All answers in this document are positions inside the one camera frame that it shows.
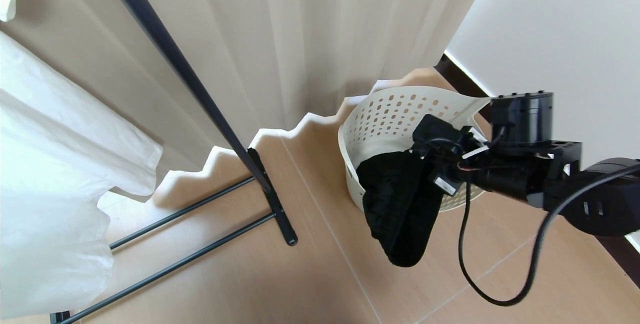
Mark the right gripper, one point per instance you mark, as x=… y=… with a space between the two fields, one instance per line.
x=500 y=176

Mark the black garment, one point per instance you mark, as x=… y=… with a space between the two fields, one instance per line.
x=400 y=214

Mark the white garment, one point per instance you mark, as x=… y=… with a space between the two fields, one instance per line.
x=50 y=164

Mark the white laundry basket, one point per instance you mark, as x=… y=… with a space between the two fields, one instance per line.
x=385 y=114

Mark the black clothes rack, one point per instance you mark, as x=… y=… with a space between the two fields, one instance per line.
x=165 y=44

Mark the beige curtain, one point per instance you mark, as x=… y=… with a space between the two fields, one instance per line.
x=300 y=39

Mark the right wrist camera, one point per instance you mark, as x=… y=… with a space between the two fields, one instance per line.
x=440 y=134

